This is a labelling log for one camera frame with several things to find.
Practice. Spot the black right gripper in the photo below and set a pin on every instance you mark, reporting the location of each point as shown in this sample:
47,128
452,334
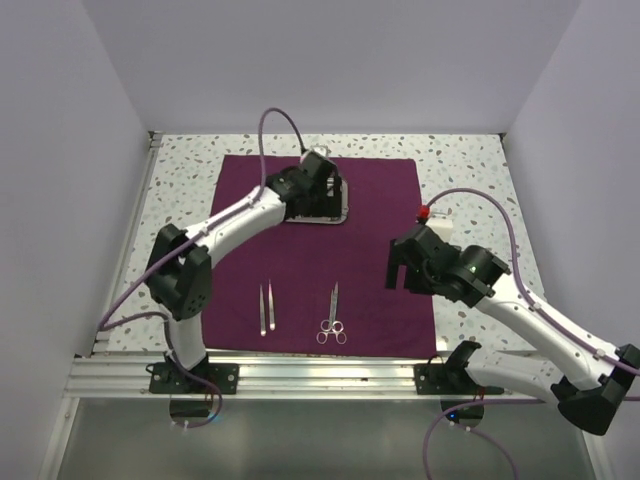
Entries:
410,281

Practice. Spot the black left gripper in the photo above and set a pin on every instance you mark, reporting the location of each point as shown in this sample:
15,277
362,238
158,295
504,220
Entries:
330,206

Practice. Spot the stainless steel instrument tray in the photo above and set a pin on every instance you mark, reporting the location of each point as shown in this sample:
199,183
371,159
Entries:
345,205

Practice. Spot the purple cloth wrap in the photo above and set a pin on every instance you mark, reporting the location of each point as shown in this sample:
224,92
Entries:
304,261

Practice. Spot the steel needle holder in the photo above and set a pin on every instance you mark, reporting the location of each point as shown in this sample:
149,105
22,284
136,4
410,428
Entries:
340,336

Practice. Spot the steel surgical scissors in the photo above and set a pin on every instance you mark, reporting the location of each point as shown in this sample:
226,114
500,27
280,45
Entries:
327,326

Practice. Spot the steel forceps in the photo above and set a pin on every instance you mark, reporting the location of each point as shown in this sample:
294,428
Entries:
271,307

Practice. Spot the steel tweezers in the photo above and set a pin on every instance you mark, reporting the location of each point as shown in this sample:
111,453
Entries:
262,312

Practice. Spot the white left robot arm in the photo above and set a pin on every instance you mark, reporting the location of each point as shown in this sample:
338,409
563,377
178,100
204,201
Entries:
179,270

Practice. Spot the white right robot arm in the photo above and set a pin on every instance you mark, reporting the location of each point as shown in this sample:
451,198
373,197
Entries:
584,377

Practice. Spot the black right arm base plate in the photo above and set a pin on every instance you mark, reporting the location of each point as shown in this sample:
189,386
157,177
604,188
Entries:
446,378

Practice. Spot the aluminium left side rail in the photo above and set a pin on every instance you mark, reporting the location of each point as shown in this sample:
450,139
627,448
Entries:
131,258

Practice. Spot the aluminium rail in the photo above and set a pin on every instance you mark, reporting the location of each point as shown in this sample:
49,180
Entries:
260,377
131,258

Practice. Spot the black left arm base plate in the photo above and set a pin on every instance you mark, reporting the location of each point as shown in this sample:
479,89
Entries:
167,378

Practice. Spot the aluminium front rail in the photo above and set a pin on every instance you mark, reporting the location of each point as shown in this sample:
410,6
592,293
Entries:
260,377

